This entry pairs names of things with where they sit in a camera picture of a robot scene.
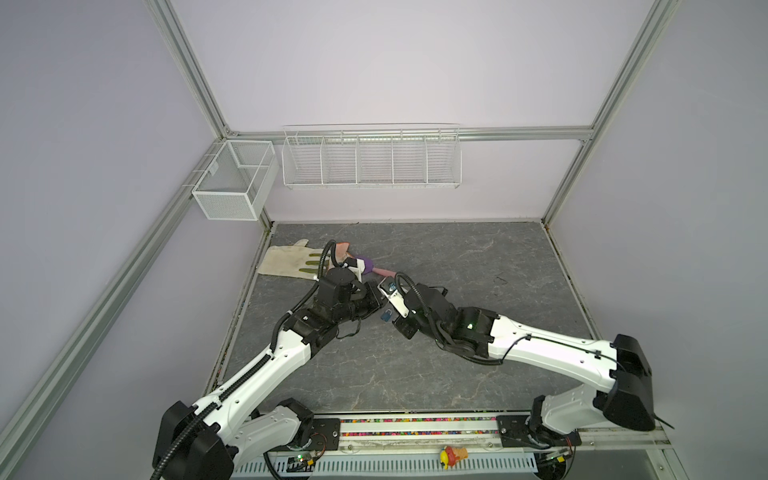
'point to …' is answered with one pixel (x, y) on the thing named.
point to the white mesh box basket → (238, 181)
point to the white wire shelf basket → (372, 156)
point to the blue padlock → (387, 315)
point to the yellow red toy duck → (449, 456)
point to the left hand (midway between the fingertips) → (396, 295)
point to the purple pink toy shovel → (368, 268)
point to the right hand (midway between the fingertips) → (394, 303)
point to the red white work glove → (341, 252)
